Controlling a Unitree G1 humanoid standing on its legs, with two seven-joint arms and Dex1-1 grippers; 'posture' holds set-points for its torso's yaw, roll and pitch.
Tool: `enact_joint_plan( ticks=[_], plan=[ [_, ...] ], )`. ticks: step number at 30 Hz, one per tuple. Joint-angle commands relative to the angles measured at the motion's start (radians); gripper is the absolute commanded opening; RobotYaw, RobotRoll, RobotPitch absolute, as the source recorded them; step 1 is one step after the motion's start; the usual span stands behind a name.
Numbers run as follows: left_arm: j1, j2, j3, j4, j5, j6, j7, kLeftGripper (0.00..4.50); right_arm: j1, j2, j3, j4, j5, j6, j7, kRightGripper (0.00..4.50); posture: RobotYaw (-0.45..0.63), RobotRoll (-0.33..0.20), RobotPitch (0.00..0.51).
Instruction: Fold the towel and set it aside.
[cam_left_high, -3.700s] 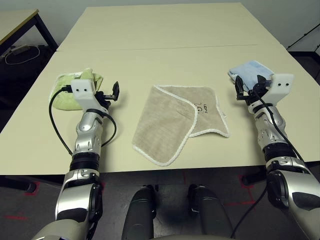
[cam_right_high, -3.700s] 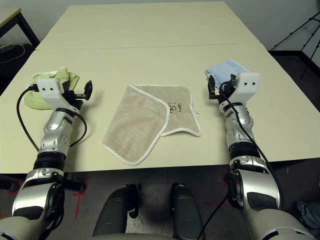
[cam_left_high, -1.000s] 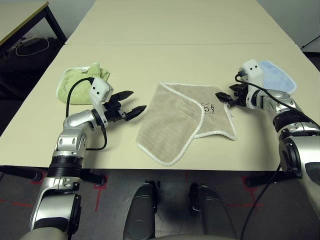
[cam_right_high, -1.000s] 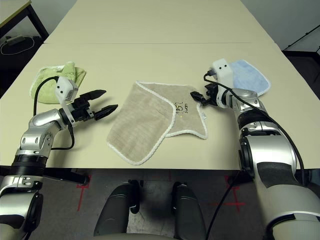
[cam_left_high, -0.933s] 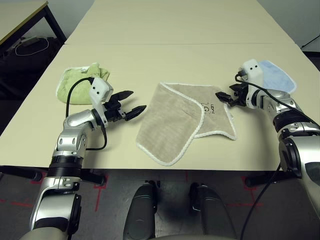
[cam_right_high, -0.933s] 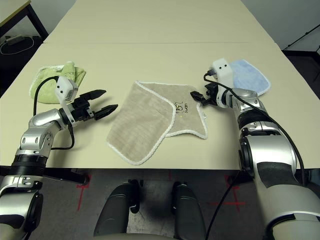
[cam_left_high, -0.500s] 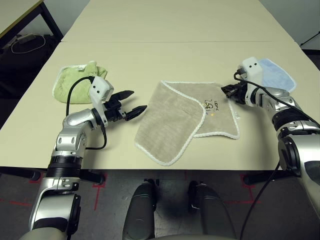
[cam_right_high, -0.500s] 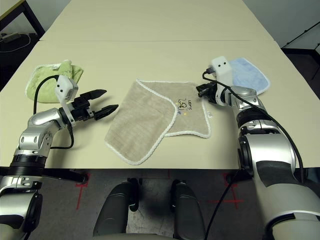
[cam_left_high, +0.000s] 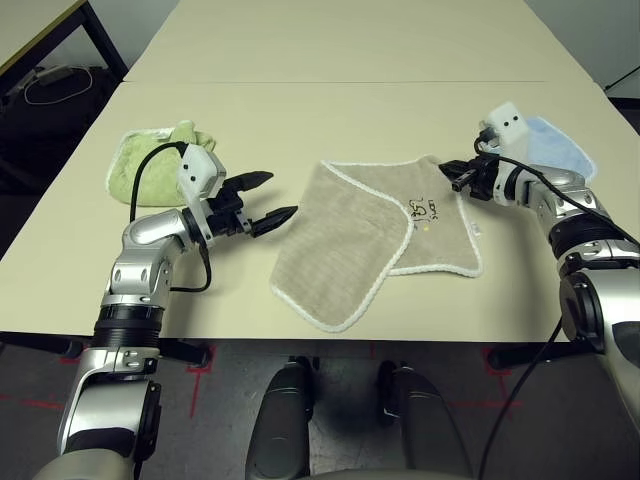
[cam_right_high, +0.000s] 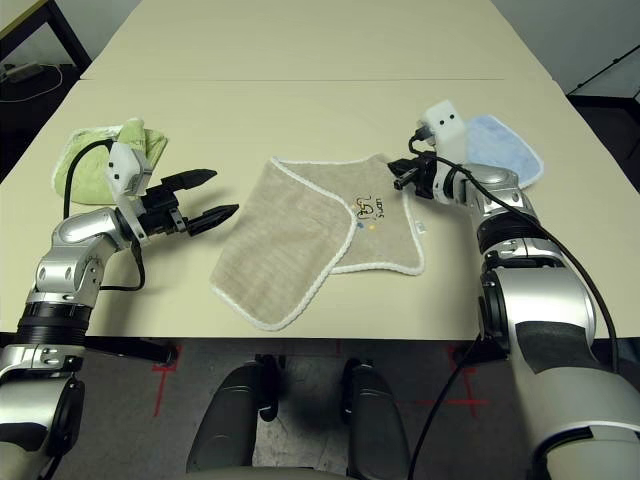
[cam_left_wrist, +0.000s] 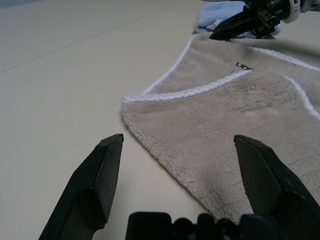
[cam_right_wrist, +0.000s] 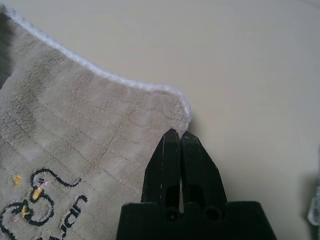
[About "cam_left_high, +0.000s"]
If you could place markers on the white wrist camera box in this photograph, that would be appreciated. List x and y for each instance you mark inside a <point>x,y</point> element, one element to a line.
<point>510,125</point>
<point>197,167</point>

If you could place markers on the light green towel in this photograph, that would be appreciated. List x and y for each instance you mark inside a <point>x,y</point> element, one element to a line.
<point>130,170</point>

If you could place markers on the side table black frame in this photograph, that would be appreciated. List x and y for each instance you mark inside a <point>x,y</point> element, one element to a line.
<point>25,25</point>

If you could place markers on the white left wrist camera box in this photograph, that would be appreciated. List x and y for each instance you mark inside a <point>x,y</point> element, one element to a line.
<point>197,167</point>

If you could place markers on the black table foot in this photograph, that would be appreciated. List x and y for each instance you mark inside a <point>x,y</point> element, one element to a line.
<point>530,356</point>
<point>190,352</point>
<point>40,345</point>

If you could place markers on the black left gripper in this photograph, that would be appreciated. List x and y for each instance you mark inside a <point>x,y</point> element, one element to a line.
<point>227,210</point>

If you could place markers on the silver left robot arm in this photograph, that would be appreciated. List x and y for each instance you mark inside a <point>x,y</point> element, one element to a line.
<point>145,230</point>

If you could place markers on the grey robot left leg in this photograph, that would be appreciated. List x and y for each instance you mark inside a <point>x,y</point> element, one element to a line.
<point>280,415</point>

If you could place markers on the black tripod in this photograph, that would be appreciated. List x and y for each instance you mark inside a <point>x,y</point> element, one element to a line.
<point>622,79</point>

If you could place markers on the grey power strip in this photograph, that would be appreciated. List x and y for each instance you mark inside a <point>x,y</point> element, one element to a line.
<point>52,74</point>

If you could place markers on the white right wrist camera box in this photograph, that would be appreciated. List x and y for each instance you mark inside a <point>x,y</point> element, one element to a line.
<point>510,125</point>

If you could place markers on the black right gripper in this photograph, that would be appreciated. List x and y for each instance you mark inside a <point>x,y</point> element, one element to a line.
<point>484,177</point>

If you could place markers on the beige towel white trim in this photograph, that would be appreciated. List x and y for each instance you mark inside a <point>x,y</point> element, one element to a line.
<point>340,240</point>

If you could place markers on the light blue towel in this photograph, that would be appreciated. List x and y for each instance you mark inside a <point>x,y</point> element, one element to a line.
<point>560,150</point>

